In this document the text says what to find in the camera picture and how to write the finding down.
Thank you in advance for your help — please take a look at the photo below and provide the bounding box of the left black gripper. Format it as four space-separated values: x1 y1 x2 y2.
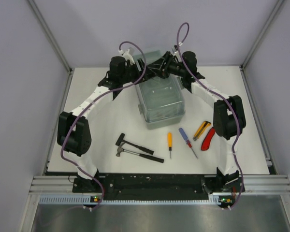
119 58 156 85

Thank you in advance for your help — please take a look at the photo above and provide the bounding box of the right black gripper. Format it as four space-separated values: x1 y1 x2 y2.
147 53 186 80

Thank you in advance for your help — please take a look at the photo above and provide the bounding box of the green clear-lid tool box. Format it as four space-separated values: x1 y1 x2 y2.
131 50 187 131

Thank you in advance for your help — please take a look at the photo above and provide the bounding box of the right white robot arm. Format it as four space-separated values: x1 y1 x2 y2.
146 51 246 191

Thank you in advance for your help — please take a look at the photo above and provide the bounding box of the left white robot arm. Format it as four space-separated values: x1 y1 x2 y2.
57 55 149 192

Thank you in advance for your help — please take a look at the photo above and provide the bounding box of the blue red screwdriver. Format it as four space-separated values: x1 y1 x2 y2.
178 128 198 158

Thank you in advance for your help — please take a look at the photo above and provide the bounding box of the yellow black utility knife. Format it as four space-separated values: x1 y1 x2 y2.
193 121 211 141

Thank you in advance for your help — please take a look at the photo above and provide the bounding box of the black mallet hammer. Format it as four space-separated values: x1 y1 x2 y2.
116 133 154 155

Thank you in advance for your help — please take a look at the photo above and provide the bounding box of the steel claw hammer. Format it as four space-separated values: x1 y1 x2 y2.
116 142 164 163

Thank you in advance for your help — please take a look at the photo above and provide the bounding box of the red black utility knife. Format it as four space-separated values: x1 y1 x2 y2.
201 127 216 151

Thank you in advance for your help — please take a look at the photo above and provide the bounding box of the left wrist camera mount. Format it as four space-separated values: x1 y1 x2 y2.
118 47 135 65

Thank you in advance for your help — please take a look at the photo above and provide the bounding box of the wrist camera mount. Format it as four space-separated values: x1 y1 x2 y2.
172 45 180 56
118 47 135 65

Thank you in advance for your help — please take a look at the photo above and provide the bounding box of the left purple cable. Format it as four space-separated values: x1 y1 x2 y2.
59 41 148 211

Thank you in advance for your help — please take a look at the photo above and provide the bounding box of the purple cable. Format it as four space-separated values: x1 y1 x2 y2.
175 22 244 211
59 41 148 211

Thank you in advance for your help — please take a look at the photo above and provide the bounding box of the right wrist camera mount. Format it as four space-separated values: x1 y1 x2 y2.
172 45 180 56

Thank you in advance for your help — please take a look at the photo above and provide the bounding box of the orange handle screwdriver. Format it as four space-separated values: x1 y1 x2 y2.
168 132 173 158

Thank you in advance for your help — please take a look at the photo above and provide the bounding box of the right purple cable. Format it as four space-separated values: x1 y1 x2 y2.
175 22 244 211

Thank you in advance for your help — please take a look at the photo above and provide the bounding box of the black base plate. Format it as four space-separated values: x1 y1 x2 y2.
72 173 245 201

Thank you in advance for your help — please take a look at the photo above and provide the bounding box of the aluminium frame rail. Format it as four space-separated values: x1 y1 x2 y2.
29 175 290 195

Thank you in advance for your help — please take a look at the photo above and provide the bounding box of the grey slotted cable duct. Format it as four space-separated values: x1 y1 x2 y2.
39 195 222 205

